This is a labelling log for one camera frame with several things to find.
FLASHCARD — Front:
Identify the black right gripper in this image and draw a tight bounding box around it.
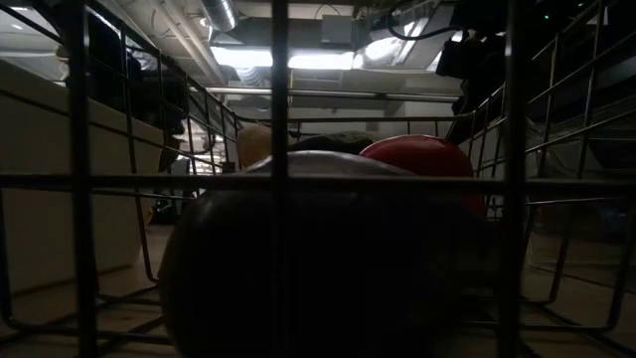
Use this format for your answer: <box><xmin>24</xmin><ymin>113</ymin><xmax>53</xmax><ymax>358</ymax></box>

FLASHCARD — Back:
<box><xmin>436</xmin><ymin>34</ymin><xmax>506</xmax><ymax>145</ymax></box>

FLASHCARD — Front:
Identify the red bell pepper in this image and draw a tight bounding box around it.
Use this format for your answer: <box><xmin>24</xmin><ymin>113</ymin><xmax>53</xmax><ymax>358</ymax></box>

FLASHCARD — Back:
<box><xmin>360</xmin><ymin>133</ymin><xmax>487</xmax><ymax>216</ymax></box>

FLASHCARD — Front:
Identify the dark purple eggplant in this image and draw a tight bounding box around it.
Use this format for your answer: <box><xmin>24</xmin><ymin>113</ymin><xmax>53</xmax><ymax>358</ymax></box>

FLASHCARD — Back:
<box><xmin>158</xmin><ymin>150</ymin><xmax>498</xmax><ymax>358</ymax></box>

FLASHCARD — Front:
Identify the yellow bell pepper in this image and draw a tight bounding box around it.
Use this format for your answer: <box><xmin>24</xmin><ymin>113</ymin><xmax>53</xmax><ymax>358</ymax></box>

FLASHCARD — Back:
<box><xmin>236</xmin><ymin>123</ymin><xmax>273</xmax><ymax>170</ymax></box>

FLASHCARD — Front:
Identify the gray ceiling pipe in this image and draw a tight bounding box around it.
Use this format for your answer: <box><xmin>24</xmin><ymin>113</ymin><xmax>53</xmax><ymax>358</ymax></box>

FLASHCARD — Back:
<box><xmin>203</xmin><ymin>87</ymin><xmax>461</xmax><ymax>103</ymax></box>

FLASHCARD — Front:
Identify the gray ceiling box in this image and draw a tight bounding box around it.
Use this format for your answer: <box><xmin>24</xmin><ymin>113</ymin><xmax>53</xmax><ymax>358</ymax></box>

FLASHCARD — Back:
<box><xmin>320</xmin><ymin>14</ymin><xmax>357</xmax><ymax>46</ymax></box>

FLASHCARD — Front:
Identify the ceiling light panel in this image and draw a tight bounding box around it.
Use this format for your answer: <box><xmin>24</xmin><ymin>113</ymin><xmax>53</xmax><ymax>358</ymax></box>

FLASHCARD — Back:
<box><xmin>211</xmin><ymin>45</ymin><xmax>357</xmax><ymax>71</ymax></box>

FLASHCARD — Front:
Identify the white plastic bin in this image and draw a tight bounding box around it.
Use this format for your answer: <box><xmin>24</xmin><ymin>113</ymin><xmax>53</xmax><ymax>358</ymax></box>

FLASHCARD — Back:
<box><xmin>0</xmin><ymin>59</ymin><xmax>168</xmax><ymax>294</ymax></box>

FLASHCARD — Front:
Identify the looped black arm cable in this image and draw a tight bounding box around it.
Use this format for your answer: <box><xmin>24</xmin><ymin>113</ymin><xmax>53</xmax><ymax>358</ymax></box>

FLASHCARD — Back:
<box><xmin>386</xmin><ymin>0</ymin><xmax>466</xmax><ymax>42</ymax></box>

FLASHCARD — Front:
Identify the wire basket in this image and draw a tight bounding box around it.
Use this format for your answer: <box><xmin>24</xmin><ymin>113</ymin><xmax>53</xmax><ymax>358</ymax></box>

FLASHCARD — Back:
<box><xmin>0</xmin><ymin>0</ymin><xmax>636</xmax><ymax>358</ymax></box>

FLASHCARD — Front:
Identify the silver ceiling duct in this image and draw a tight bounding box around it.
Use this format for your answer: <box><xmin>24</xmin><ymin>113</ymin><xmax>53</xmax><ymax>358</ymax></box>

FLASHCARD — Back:
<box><xmin>198</xmin><ymin>0</ymin><xmax>239</xmax><ymax>32</ymax></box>

